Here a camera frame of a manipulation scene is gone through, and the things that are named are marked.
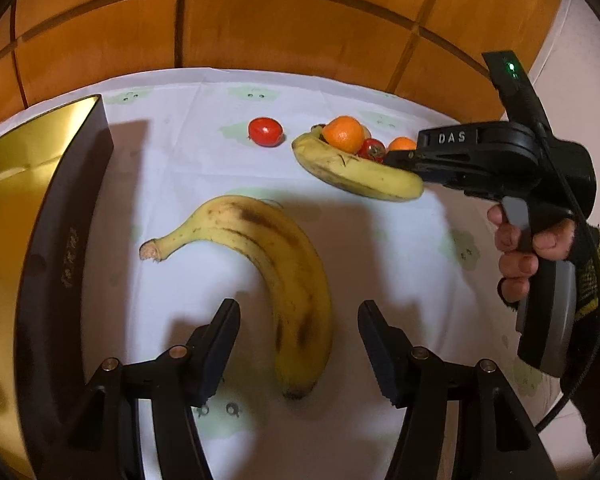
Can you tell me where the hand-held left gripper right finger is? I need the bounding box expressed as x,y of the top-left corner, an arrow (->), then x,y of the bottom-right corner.
357,300 -> 561,480

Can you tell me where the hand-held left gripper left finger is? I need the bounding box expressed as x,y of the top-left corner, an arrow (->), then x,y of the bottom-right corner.
45,298 -> 242,480

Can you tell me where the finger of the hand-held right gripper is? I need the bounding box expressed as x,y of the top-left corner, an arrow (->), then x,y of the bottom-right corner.
384,149 -> 465,192

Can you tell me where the small yellow banana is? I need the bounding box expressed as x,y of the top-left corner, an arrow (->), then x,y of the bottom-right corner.
291,127 -> 425,203

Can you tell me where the large spotted yellow banana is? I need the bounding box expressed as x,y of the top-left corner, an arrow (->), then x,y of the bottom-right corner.
139,195 -> 334,401

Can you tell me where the gold rectangular tin box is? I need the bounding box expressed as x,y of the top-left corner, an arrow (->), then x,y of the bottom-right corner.
0,94 -> 115,480

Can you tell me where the person's right forearm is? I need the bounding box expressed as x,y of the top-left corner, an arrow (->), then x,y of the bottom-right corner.
560,285 -> 600,458

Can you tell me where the person's right hand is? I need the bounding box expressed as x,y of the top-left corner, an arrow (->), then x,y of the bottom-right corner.
487,205 -> 600,321

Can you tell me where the red tomato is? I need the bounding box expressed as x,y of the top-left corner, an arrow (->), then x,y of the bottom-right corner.
357,138 -> 387,163
248,117 -> 285,148

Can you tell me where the wooden panelled wardrobe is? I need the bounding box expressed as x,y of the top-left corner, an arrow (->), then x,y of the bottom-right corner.
0,0 -> 566,126

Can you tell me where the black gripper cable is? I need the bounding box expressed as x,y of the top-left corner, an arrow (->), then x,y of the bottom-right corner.
527,85 -> 600,433

